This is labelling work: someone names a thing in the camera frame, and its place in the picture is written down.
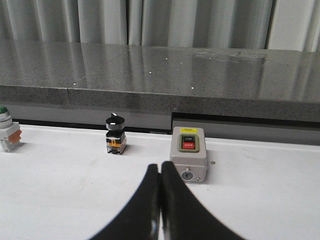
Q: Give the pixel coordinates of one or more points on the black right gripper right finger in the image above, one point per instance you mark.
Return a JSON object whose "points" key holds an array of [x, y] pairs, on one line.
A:
{"points": [[183, 216]]}

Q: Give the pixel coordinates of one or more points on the black selector switch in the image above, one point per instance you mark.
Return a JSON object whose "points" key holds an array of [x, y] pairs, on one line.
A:
{"points": [[116, 140]]}

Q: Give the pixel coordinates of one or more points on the grey curtain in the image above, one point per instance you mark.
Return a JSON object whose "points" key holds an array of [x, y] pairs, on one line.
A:
{"points": [[249, 24]]}

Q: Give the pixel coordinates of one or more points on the grey on off switch box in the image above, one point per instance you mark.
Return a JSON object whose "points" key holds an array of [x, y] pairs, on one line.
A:
{"points": [[189, 154]]}

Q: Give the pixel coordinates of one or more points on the grey stone counter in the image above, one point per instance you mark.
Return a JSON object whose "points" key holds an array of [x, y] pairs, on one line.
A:
{"points": [[248, 94]]}

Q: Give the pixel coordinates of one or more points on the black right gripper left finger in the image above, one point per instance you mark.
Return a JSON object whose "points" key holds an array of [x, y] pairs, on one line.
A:
{"points": [[140, 218]]}

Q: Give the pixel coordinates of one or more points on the green pushbutton switch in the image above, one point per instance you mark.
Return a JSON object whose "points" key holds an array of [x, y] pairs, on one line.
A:
{"points": [[10, 132]]}

